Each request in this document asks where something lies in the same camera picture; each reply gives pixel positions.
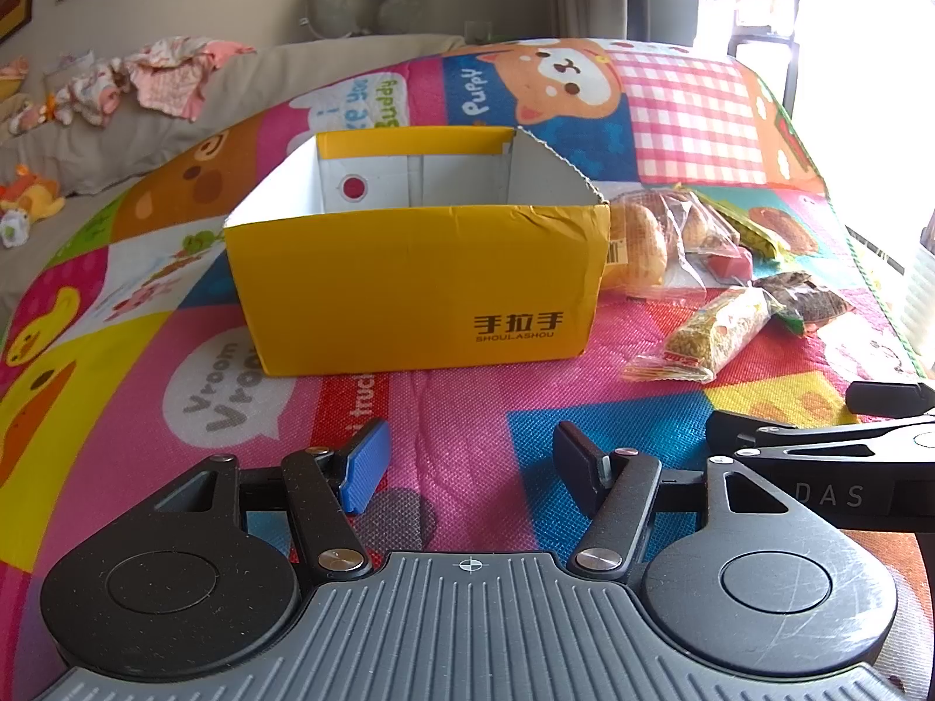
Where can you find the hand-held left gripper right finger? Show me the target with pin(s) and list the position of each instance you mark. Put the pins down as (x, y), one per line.
(577, 456)

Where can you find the dark snack bar packet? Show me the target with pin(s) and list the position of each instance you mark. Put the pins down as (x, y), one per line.
(803, 299)

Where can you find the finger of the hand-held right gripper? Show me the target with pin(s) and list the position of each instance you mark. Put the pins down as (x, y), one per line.
(887, 397)
(760, 432)

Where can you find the pile of pink clothes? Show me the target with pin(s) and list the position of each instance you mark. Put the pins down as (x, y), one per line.
(161, 77)

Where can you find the orange plush toy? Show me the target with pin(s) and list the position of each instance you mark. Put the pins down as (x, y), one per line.
(33, 193)

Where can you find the bread packet with barcode label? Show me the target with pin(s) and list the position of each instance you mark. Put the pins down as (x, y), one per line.
(635, 248)

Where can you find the wall socket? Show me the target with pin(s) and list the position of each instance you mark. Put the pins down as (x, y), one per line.
(478, 31)

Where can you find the green snack packet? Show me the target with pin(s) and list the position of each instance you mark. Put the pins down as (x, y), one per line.
(745, 223)

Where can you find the small white plush toy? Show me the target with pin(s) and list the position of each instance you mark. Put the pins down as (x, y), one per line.
(13, 228)

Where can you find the colourful printed play mat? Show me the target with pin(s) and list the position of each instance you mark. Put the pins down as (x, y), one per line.
(467, 416)

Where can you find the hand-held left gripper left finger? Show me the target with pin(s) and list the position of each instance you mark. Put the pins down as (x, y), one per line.
(369, 464)

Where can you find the granola bar packet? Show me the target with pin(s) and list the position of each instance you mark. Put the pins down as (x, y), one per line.
(719, 332)

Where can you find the yellow cardboard box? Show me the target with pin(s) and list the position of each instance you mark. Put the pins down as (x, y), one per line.
(409, 285)

